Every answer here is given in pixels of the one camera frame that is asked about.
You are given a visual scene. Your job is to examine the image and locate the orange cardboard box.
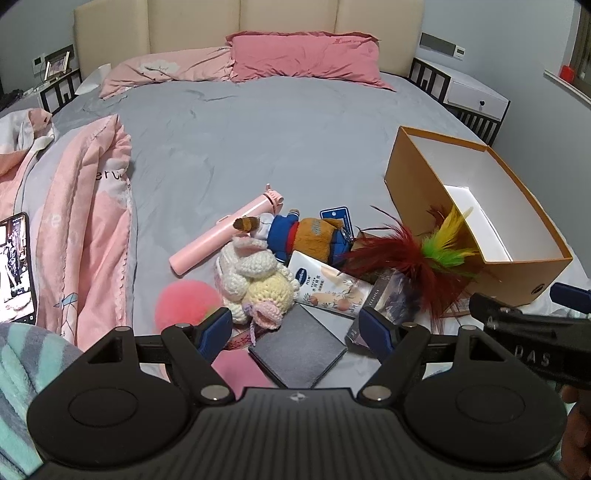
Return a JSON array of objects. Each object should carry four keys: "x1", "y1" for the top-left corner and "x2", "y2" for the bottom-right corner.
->
[{"x1": 385, "y1": 126, "x2": 573, "y2": 306}]

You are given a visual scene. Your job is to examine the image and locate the crocheted white bunny doll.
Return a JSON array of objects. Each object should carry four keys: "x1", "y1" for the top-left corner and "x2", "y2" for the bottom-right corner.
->
[{"x1": 215, "y1": 235, "x2": 300, "y2": 330}]

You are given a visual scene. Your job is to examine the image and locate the pink selfie stick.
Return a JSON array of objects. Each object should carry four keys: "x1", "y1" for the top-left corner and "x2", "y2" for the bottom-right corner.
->
[{"x1": 168, "y1": 184, "x2": 283, "y2": 276}]

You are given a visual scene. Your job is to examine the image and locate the beige padded headboard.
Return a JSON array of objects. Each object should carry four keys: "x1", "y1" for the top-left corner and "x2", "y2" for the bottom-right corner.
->
[{"x1": 74, "y1": 0, "x2": 424, "y2": 76}]

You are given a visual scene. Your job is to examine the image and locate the white right nightstand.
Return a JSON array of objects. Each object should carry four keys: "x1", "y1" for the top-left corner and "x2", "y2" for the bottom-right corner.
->
[{"x1": 408, "y1": 57, "x2": 511, "y2": 146}]

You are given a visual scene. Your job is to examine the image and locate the pink fluffy pouch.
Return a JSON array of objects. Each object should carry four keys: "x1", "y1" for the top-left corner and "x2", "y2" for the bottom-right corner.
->
[{"x1": 154, "y1": 279, "x2": 222, "y2": 333}]

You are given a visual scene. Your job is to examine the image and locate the purple patterned card box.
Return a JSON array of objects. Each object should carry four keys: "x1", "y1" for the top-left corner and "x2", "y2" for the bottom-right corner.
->
[{"x1": 346, "y1": 269, "x2": 420, "y2": 348}]

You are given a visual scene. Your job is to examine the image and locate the light pink pillow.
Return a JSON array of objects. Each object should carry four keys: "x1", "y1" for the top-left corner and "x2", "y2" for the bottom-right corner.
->
[{"x1": 99, "y1": 46, "x2": 233, "y2": 99}]

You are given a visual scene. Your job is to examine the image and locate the window sill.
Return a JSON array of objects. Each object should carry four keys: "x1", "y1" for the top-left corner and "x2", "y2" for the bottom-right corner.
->
[{"x1": 543, "y1": 70, "x2": 591, "y2": 107}]

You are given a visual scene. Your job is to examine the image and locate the red feather cat toy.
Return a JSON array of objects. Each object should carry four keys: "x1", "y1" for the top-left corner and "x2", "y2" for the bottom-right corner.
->
[{"x1": 342, "y1": 206, "x2": 479, "y2": 331}]

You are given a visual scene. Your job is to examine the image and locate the blue white tag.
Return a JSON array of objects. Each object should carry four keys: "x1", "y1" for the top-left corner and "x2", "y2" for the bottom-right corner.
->
[{"x1": 320, "y1": 206, "x2": 353, "y2": 240}]

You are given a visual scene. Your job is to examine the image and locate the black smartphone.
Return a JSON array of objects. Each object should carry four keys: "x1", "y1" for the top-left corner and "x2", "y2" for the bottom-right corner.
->
[{"x1": 0, "y1": 212, "x2": 37, "y2": 325}]

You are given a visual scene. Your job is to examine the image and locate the wall control panel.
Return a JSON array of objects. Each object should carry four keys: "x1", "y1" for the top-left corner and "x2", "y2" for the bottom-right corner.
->
[{"x1": 419, "y1": 32, "x2": 466, "y2": 60}]

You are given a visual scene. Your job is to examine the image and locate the photo frame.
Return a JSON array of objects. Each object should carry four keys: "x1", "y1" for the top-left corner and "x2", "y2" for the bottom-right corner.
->
[{"x1": 44, "y1": 50, "x2": 70, "y2": 82}]

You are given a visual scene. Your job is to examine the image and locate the pink grey quilt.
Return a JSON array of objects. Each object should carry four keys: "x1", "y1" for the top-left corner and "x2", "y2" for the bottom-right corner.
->
[{"x1": 1, "y1": 108, "x2": 136, "y2": 350}]

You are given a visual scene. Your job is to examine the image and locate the white hand cream tube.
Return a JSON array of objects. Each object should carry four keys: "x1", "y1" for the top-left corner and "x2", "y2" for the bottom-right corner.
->
[{"x1": 287, "y1": 251, "x2": 373, "y2": 318}]

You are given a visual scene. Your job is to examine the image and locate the dark grey notebook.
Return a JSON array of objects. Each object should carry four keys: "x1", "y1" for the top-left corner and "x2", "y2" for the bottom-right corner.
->
[{"x1": 249, "y1": 304, "x2": 346, "y2": 389}]

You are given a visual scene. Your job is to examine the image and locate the grey bed sheet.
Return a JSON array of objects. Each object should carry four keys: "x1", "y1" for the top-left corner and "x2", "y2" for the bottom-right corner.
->
[{"x1": 0, "y1": 73, "x2": 591, "y2": 388}]

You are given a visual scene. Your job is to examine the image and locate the red cup on sill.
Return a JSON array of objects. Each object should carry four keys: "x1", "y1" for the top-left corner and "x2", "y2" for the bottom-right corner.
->
[{"x1": 559, "y1": 65, "x2": 576, "y2": 84}]

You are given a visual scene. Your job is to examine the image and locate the person right hand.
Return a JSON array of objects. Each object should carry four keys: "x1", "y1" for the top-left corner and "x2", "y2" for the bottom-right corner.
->
[{"x1": 559, "y1": 386, "x2": 590, "y2": 479}]

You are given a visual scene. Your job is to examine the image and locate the left nightstand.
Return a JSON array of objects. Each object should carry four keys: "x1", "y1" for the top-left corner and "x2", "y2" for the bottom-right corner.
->
[{"x1": 22, "y1": 68, "x2": 82, "y2": 114}]

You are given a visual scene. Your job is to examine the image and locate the blue orange plush doll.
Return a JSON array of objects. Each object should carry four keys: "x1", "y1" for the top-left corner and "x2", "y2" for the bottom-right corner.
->
[{"x1": 233, "y1": 210, "x2": 353, "y2": 266}]

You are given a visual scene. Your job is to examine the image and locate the dark pink pillow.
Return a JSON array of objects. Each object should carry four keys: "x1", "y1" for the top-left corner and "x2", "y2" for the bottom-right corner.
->
[{"x1": 226, "y1": 31, "x2": 391, "y2": 90}]

